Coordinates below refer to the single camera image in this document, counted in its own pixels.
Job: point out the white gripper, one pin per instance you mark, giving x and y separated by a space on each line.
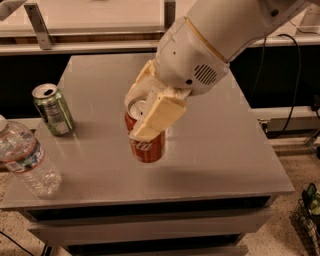
186 58

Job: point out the red coke can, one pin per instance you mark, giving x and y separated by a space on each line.
146 152

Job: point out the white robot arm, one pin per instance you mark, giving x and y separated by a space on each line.
229 26

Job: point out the green soda can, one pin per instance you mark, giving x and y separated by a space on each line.
52 106

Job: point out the clear plastic water bottle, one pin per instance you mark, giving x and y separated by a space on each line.
23 155

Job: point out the grey drawer cabinet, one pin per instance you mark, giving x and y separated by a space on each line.
215 182

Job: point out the middle metal bracket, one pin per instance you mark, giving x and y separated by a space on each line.
169 13

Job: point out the metal bracket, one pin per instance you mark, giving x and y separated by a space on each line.
169 13
43 37

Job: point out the left metal bracket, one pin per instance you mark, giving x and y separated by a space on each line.
43 37

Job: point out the black wire basket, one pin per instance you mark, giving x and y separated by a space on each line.
306 219

